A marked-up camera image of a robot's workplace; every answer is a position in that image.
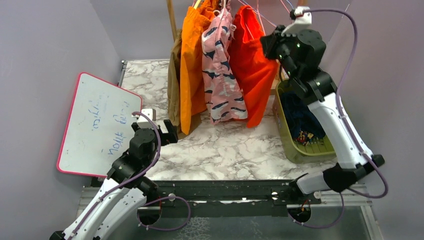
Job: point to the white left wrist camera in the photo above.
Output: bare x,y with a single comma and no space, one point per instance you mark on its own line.
145,117

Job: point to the pink wire hanger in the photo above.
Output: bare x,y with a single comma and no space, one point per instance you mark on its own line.
249,27
285,6

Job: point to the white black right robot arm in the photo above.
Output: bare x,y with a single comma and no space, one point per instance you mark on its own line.
300,54

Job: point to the pink shark print shorts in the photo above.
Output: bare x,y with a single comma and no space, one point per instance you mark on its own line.
224,98

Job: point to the red orange shorts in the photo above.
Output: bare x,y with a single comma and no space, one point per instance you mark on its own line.
254,73

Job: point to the light blue wire hanger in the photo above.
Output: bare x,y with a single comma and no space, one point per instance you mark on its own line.
259,16

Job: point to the navy blue shorts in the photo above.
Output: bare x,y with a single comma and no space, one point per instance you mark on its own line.
299,117

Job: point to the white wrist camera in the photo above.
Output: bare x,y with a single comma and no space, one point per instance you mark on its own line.
145,117
301,19

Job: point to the tan brown shorts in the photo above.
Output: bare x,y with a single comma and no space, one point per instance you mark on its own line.
173,81

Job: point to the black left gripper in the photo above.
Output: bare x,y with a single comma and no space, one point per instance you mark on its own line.
170,137

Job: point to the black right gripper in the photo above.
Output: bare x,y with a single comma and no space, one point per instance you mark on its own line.
270,41

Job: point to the colourful comic print shorts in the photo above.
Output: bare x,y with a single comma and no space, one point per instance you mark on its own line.
304,138

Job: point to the olive green plastic basket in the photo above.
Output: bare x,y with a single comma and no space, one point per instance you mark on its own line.
318,150

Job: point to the pink framed whiteboard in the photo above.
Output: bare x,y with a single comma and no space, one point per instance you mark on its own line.
98,128

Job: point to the wooden clothes rack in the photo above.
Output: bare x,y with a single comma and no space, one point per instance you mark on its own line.
173,26

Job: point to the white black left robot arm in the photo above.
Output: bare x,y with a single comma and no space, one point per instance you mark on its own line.
126,187

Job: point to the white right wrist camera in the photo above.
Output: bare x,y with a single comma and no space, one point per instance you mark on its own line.
301,19

